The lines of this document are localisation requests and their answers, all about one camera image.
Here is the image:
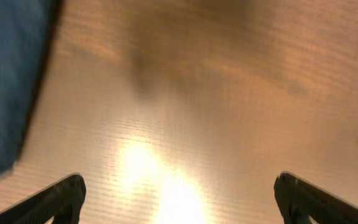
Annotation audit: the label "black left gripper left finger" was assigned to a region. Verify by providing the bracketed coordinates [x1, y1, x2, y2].
[0, 174, 86, 224]

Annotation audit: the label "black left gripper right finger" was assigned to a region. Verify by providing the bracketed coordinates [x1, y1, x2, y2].
[273, 172, 358, 224]

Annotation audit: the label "navy blue shorts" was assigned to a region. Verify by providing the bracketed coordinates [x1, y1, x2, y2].
[0, 0, 61, 175]

